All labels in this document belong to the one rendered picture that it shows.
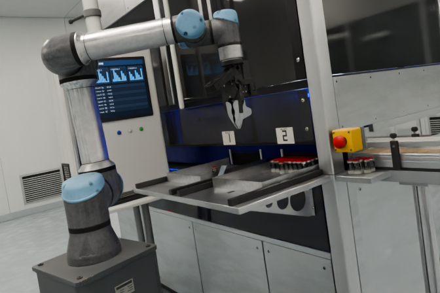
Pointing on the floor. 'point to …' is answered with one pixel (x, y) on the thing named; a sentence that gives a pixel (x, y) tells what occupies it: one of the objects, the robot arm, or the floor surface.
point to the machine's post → (325, 125)
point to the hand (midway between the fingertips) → (236, 125)
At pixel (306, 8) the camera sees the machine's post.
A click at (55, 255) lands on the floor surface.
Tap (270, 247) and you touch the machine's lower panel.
